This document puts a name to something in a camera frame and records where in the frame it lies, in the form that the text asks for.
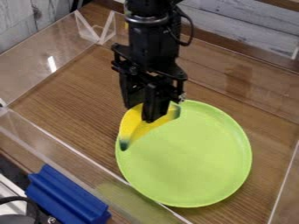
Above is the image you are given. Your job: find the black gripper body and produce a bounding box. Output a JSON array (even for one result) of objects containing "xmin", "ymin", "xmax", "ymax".
[{"xmin": 111, "ymin": 18, "xmax": 187, "ymax": 102}]

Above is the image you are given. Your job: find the clear acrylic corner bracket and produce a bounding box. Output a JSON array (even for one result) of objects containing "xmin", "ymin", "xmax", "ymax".
[{"xmin": 73, "ymin": 10, "xmax": 117, "ymax": 46}]

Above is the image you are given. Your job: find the blue plastic clamp block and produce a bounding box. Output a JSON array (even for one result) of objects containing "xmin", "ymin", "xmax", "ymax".
[{"xmin": 25, "ymin": 164, "xmax": 111, "ymax": 224}]

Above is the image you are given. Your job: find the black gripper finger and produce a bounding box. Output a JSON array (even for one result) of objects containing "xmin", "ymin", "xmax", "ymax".
[
  {"xmin": 141, "ymin": 83, "xmax": 169, "ymax": 123},
  {"xmin": 119, "ymin": 73, "xmax": 145, "ymax": 109}
]

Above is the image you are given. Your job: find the yellow toy banana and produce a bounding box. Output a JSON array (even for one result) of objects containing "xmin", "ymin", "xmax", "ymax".
[{"xmin": 117, "ymin": 104, "xmax": 181, "ymax": 151}]

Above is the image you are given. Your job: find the clear acrylic enclosure wall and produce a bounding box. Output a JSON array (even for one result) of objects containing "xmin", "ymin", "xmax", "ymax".
[{"xmin": 0, "ymin": 107, "xmax": 192, "ymax": 224}]

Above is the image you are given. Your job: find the green round plate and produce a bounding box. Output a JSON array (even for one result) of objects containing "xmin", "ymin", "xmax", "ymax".
[{"xmin": 116, "ymin": 100, "xmax": 252, "ymax": 208}]

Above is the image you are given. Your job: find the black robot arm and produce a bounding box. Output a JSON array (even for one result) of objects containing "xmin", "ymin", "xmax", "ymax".
[{"xmin": 111, "ymin": 0, "xmax": 189, "ymax": 123}]

